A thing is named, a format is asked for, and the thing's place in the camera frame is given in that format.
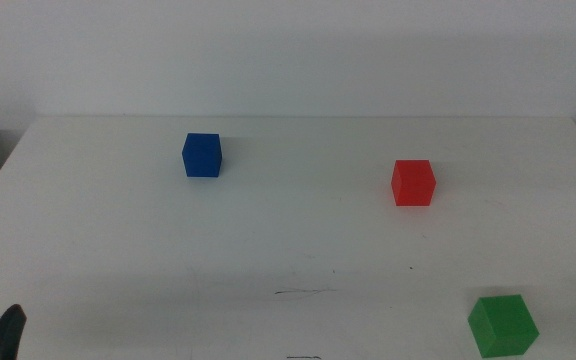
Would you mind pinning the blue cube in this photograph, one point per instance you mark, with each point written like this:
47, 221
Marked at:
202, 156

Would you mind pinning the red cube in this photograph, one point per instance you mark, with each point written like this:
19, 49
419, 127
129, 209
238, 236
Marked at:
413, 184

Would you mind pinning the green cube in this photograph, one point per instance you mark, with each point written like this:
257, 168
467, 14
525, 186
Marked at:
503, 327

